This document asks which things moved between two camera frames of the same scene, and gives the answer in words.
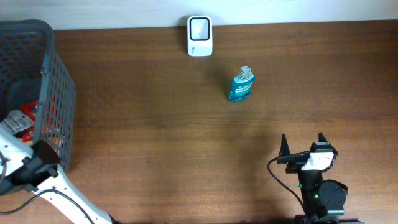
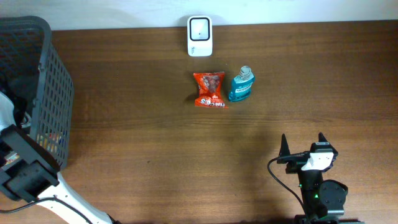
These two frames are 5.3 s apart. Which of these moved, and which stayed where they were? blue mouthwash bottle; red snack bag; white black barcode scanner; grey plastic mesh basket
Moved: red snack bag
Stayed: white black barcode scanner; blue mouthwash bottle; grey plastic mesh basket
